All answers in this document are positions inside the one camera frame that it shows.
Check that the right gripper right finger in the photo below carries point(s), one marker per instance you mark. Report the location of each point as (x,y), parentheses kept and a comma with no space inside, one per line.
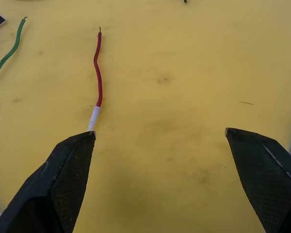
(269,182)

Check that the thin dark debris strand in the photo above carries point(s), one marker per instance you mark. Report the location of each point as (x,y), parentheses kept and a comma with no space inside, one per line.
(246,103)

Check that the green twisted candle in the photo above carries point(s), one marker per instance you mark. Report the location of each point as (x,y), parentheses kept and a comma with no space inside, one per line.
(19,35)

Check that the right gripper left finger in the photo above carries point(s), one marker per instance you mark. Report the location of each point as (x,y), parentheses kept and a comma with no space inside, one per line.
(51,194)

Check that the yellow table mat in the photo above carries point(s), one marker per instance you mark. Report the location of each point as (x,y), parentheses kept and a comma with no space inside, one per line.
(172,60)

